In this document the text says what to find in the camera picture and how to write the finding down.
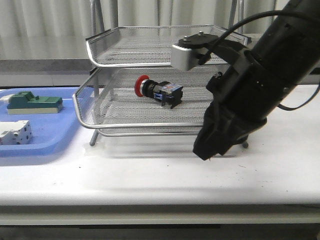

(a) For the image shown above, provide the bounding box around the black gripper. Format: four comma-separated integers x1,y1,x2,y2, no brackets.
192,50,275,160

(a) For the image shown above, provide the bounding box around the red emergency push button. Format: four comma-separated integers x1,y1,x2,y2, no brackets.
134,75,183,109

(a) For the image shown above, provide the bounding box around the silver mesh tray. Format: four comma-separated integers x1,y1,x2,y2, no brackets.
73,65,219,129
85,24,251,69
97,126,202,137

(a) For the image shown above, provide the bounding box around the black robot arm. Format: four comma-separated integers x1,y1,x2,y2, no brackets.
193,0,320,160

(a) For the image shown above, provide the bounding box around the silver mesh bottom tray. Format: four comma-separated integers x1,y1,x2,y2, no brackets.
97,126,202,137

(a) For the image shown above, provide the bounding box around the silver mesh top tray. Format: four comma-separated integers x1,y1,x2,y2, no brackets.
85,24,251,69

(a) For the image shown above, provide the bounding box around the blue plastic tray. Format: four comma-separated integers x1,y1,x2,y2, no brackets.
0,87,80,158

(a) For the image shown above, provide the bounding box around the white circuit breaker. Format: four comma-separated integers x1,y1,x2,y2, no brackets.
0,120,33,145

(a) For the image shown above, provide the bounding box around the black camera cable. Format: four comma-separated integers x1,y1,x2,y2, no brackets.
198,10,320,111

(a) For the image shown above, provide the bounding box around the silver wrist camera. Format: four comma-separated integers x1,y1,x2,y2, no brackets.
170,30,219,71

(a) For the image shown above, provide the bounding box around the silver metal rack frame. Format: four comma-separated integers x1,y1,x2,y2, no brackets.
88,0,252,149

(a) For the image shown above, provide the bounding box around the green and beige switch block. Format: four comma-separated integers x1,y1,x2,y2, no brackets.
7,91,63,115

